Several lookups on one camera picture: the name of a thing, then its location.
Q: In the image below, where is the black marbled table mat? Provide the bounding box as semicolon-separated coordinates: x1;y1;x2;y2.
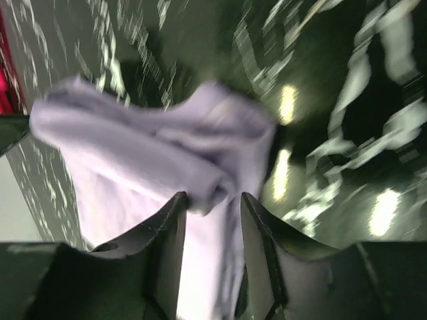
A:
1;1;426;247

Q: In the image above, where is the lavender t shirt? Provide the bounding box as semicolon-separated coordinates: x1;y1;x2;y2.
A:
29;77;276;319

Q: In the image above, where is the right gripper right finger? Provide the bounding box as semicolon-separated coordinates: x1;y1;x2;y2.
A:
241;193;426;319

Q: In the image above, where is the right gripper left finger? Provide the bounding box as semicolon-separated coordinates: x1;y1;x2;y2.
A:
1;192;187;320

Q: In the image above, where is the folded pink t shirt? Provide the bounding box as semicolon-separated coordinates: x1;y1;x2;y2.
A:
1;13;27;115

